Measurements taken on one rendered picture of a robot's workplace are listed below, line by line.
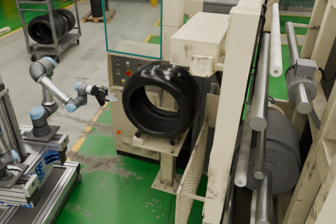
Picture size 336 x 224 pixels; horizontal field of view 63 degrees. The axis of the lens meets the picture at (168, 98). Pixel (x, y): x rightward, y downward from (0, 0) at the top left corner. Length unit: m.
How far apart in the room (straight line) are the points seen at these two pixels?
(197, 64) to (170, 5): 0.81
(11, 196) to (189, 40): 1.71
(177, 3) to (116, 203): 1.90
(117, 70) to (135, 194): 1.24
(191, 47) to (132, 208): 1.84
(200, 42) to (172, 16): 0.71
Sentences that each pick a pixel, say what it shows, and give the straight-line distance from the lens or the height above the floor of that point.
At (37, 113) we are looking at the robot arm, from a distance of 2.48.
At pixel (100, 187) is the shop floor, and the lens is 3.00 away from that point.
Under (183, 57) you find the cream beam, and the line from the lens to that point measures 1.40.
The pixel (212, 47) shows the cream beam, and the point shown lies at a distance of 1.35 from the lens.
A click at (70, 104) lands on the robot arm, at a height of 1.10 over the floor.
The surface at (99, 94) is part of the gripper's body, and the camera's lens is 2.17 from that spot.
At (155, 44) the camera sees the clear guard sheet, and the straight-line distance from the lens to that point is 2.44.
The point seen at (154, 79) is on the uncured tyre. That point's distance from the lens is 1.80.
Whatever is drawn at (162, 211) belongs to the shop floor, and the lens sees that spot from 2.77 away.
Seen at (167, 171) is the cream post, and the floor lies 0.22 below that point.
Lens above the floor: 2.20
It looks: 30 degrees down
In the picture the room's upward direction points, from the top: 2 degrees clockwise
